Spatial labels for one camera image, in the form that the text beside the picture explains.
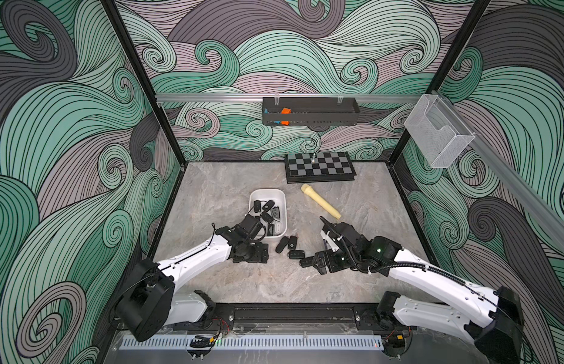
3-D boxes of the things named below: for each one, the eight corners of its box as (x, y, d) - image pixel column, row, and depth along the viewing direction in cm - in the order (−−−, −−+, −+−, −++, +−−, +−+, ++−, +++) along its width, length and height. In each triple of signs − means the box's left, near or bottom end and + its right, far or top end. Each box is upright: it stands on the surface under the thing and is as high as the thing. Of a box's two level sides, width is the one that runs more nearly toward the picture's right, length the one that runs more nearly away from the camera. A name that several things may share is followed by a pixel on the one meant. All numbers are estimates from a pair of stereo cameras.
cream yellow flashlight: (337, 220, 99) (338, 216, 96) (301, 189, 110) (301, 185, 108) (341, 216, 100) (342, 213, 98) (305, 186, 112) (306, 182, 109)
